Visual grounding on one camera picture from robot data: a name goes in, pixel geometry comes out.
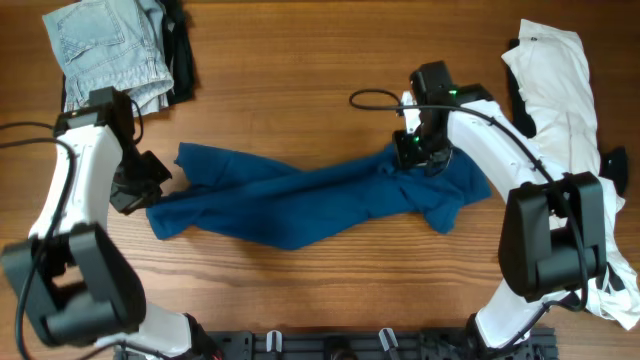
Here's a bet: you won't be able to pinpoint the black folded garment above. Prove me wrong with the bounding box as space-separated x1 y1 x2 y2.
60 0 196 112

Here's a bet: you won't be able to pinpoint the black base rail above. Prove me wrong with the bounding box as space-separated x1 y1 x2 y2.
165 328 559 360

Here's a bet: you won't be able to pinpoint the right black cable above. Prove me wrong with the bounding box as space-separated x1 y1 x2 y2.
348 88 590 360

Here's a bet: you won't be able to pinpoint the left black cable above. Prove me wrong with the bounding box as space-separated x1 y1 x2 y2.
0 121 79 360

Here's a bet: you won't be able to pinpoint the white shirt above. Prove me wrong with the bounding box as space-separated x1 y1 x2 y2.
502 19 639 330

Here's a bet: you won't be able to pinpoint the black cable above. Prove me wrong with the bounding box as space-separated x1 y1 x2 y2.
0 121 79 360
348 88 590 360

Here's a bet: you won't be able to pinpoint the blue shirt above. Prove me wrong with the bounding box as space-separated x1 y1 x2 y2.
146 143 491 250

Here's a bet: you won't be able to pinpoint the light blue folded jeans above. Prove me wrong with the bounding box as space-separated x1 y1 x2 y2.
41 0 175 117

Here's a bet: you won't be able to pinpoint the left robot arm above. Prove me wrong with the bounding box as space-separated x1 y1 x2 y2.
1 87 224 359

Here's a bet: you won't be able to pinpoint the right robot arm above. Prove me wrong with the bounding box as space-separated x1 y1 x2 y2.
393 61 607 358

